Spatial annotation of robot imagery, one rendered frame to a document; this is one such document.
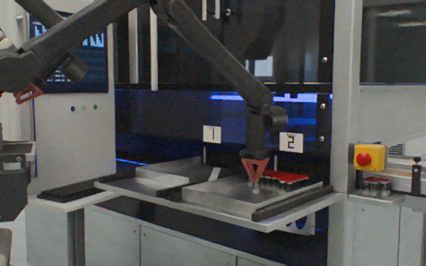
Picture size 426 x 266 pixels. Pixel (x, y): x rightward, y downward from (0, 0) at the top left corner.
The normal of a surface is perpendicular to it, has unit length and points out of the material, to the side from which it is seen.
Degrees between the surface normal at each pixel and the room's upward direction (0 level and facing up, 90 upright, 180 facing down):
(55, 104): 90
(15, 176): 90
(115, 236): 90
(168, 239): 90
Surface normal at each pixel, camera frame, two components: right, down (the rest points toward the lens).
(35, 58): 0.49, 0.31
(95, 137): 0.86, 0.06
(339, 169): -0.66, 0.08
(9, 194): 0.35, 0.11
